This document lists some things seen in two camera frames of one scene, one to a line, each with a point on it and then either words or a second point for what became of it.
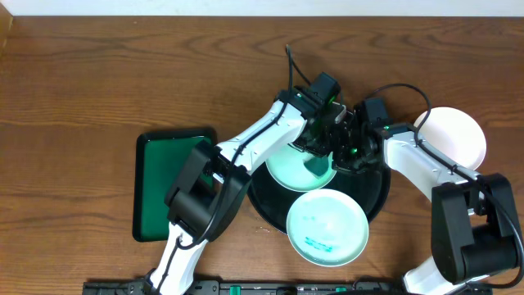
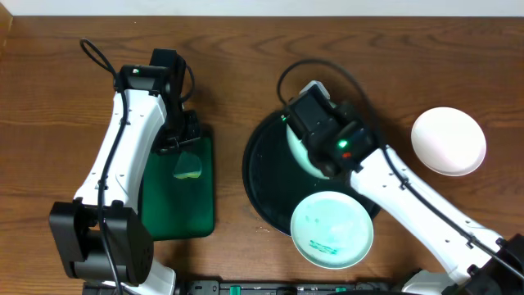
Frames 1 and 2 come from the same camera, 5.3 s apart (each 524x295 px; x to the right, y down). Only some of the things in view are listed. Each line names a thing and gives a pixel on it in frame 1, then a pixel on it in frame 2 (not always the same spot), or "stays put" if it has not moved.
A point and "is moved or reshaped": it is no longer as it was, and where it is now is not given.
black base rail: (481, 287) stays put
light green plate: (288, 169) is moved or reshaped
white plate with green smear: (453, 133) stays put
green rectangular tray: (160, 156) stays put
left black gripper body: (321, 144) -> (180, 142)
